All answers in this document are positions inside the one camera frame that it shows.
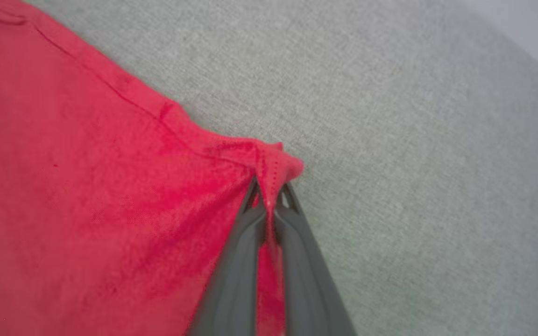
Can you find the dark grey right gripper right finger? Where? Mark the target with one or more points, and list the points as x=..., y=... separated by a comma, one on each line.
x=306, y=280

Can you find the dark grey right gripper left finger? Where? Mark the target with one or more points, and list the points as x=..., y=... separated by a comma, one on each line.
x=236, y=280

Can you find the red and white garment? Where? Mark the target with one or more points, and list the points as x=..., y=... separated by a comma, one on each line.
x=87, y=186

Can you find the grey fabric sofa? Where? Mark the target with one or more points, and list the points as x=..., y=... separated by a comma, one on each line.
x=414, y=140

